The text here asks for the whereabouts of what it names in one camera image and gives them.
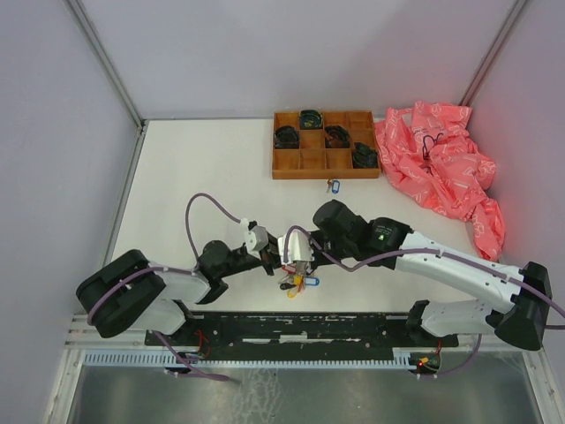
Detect pink plastic bag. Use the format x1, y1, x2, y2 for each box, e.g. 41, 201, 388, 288
374, 101, 506, 261

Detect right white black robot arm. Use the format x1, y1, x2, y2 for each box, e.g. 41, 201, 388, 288
312, 200, 552, 351

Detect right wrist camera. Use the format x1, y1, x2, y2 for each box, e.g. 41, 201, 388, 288
277, 231, 313, 265

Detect key with blue tag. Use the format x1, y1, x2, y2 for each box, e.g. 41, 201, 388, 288
326, 178, 341, 194

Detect wooden compartment tray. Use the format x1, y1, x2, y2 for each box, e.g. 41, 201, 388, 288
271, 110, 380, 179

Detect black item middle compartment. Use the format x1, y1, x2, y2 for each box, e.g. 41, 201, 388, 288
324, 125, 350, 148

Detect keyring bunch with red opener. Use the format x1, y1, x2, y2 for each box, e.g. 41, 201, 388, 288
278, 261, 320, 299

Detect black item right compartment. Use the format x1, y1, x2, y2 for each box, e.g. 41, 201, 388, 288
351, 142, 378, 169

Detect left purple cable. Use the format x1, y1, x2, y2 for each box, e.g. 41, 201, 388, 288
87, 192, 248, 383

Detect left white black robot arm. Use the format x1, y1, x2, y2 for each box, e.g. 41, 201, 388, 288
76, 237, 281, 345

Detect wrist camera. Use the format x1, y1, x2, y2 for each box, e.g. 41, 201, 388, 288
277, 231, 313, 265
240, 218, 268, 259

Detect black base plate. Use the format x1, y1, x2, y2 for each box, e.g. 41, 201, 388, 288
166, 311, 458, 360

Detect purple cable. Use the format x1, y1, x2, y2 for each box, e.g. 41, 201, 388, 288
282, 224, 565, 381
87, 192, 248, 383

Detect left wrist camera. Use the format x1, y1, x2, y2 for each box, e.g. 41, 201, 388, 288
240, 218, 268, 259

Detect black item left compartment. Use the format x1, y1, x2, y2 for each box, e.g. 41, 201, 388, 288
274, 125, 300, 149

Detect black item compartment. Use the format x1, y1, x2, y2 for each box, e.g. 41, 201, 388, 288
324, 125, 350, 148
351, 142, 378, 169
298, 110, 324, 130
274, 125, 300, 149

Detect aluminium frame rail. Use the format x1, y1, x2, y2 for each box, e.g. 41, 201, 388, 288
65, 0, 147, 129

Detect black item top compartment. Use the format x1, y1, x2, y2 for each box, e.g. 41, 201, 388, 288
298, 110, 324, 130

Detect white slotted cable duct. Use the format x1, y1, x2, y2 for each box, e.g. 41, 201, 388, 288
83, 349, 440, 371

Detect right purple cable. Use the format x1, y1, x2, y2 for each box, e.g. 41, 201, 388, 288
282, 224, 565, 381

